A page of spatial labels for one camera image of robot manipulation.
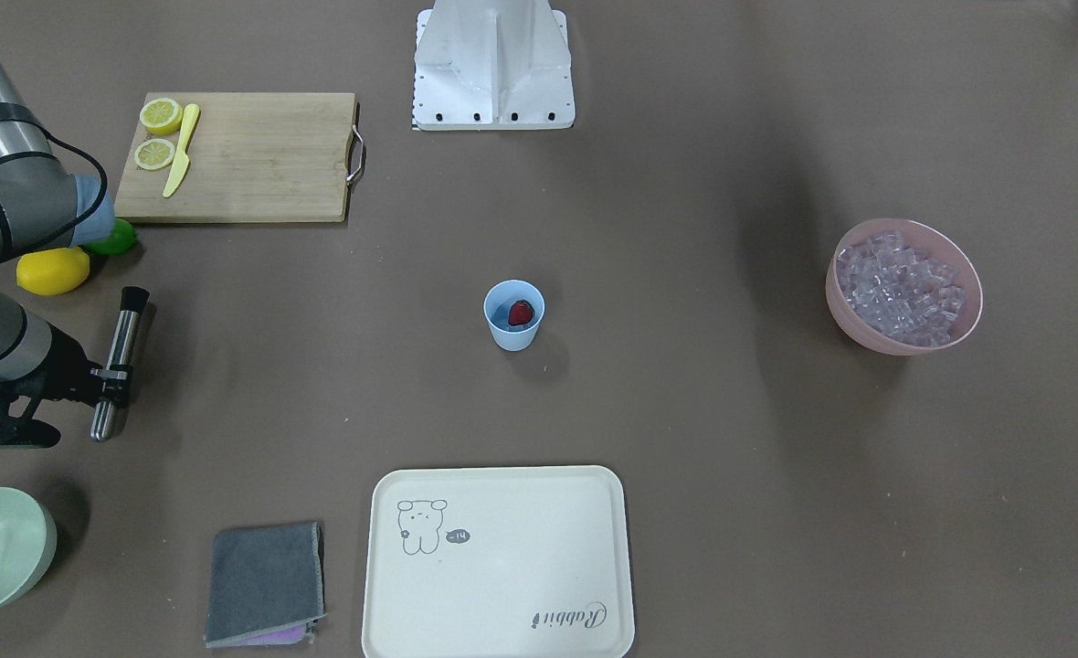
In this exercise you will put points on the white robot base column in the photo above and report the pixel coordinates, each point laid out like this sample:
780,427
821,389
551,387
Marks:
492,66

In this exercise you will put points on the light blue plastic cup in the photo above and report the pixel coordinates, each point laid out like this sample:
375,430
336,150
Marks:
501,296

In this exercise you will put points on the wooden cutting board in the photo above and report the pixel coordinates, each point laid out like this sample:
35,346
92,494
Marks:
255,157

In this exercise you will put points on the green lime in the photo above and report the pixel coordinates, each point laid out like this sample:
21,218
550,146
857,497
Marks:
122,238

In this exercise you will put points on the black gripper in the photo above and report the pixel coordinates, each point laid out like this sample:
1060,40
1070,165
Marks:
66,364

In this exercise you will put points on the yellow plastic knife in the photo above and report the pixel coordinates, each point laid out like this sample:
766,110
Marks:
182,160

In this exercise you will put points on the lower lemon half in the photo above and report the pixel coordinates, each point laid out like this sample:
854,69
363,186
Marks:
154,154

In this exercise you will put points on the red strawberry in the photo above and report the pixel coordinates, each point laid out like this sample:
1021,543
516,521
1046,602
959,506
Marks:
521,313

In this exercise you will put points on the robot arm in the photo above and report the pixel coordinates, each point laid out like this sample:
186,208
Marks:
43,206

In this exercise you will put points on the pink bowl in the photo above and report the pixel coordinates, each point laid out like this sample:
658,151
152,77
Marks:
924,237

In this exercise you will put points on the grey folded cloth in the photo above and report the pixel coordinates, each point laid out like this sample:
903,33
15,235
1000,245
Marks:
266,587

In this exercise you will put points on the cream serving tray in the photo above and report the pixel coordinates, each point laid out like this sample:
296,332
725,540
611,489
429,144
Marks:
498,562

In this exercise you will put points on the pile of clear ice cubes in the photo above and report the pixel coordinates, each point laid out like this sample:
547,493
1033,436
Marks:
900,291

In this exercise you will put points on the clear ice cube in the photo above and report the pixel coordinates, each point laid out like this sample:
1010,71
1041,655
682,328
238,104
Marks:
500,320

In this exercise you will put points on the steel muddler black tip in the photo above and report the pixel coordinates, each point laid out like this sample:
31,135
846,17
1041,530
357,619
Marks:
134,301

